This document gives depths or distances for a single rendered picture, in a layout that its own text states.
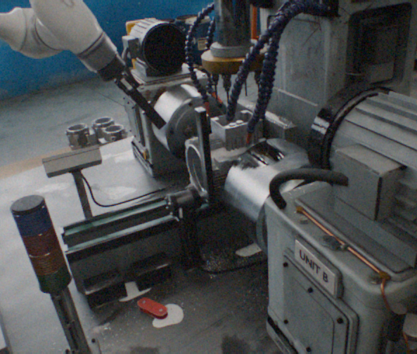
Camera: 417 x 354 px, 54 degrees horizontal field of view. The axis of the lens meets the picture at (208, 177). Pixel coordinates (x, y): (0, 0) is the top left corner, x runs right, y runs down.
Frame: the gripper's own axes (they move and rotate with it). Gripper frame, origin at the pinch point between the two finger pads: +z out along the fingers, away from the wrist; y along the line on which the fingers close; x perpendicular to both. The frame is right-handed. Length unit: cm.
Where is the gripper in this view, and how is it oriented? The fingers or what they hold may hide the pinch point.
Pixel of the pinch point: (155, 117)
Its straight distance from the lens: 117.4
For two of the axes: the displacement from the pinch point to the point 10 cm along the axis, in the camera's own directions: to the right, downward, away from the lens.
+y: -4.1, -4.1, 8.2
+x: -7.4, 6.8, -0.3
